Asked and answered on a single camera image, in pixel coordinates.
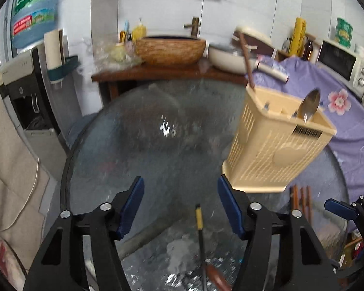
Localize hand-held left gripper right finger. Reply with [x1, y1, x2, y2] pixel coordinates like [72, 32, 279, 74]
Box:
[217, 174, 343, 291]

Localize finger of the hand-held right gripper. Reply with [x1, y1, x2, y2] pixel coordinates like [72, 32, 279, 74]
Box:
[324, 198, 357, 220]

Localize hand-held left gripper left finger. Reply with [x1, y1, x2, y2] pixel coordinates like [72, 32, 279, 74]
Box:
[23, 176, 145, 291]

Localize brown wooden chopstick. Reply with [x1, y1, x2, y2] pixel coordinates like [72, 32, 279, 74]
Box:
[306, 186, 313, 223]
[290, 184, 301, 211]

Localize black utensil with yellow band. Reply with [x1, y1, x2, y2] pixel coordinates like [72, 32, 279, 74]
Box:
[195, 204, 210, 291]

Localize brown wooden spoon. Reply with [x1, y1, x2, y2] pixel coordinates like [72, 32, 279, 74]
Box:
[205, 264, 232, 291]

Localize beige plastic utensil holder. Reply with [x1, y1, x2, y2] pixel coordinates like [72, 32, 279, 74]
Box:
[221, 84, 338, 193]

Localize purple floral cloth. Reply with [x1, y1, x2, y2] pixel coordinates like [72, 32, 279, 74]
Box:
[252, 55, 364, 199]

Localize metal spoon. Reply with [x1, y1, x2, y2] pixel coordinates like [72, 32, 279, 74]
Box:
[292, 88, 321, 125]

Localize beige cloth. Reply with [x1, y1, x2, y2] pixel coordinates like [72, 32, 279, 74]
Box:
[0, 73, 50, 273]

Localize dark wooden stand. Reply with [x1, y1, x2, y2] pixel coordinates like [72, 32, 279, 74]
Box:
[91, 64, 249, 102]

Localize red floral cushion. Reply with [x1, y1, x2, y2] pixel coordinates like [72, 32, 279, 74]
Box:
[0, 235, 26, 291]

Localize white microwave oven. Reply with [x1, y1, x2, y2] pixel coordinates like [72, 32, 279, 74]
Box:
[317, 39, 364, 93]

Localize long wooden ladle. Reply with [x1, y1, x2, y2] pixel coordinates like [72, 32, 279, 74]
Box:
[238, 32, 257, 91]

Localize cream frying pan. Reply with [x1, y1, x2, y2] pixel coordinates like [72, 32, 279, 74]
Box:
[208, 44, 289, 84]

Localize water dispenser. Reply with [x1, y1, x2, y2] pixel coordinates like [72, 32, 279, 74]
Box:
[0, 47, 68, 162]

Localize clear plastic bag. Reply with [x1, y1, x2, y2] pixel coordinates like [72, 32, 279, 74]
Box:
[85, 38, 144, 70]

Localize teal towel holder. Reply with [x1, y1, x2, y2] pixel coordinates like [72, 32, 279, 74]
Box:
[47, 55, 79, 84]

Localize wooden wash basin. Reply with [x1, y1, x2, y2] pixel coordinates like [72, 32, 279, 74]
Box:
[135, 36, 207, 68]

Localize brown glass bottle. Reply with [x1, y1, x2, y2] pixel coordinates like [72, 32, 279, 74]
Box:
[302, 36, 314, 61]

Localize yellow soap bottle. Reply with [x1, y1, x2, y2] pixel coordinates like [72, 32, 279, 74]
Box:
[132, 18, 147, 41]

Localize cream and brown pot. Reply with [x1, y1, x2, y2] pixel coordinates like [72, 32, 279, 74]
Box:
[233, 26, 273, 57]

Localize wooden faucet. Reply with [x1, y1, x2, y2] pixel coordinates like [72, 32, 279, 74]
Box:
[184, 16, 201, 39]

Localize blue water jug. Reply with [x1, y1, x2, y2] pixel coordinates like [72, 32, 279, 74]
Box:
[10, 0, 61, 49]

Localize white cord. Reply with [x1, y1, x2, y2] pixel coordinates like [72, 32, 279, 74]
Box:
[0, 158, 40, 234]

